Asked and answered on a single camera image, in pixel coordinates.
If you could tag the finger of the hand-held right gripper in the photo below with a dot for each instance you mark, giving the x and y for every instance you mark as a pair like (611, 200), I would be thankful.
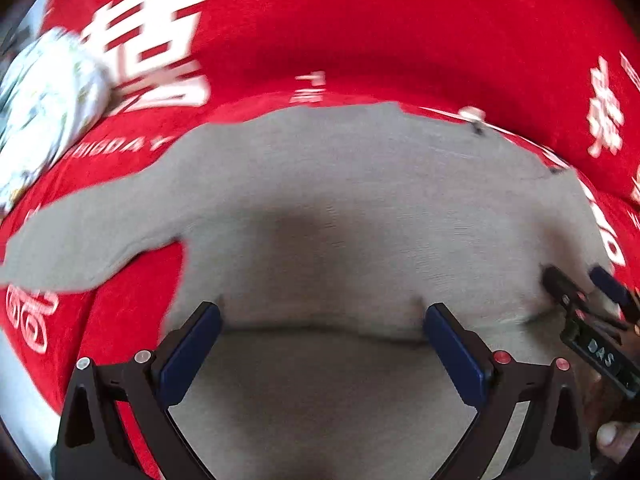
(610, 285)
(562, 285)

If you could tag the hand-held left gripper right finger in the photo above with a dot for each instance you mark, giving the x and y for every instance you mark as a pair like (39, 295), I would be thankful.
(452, 355)

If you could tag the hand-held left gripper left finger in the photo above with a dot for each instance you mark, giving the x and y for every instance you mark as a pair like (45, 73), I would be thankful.
(192, 355)

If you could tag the grey knit sweater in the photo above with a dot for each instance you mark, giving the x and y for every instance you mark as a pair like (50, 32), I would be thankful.
(350, 210)

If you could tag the person's right hand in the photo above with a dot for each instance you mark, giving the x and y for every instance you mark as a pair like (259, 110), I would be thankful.
(614, 437)

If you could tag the white floral cloth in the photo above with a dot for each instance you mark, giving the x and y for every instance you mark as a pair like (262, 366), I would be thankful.
(45, 110)

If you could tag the red printed blanket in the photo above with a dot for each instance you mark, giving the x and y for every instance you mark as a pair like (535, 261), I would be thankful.
(375, 25)

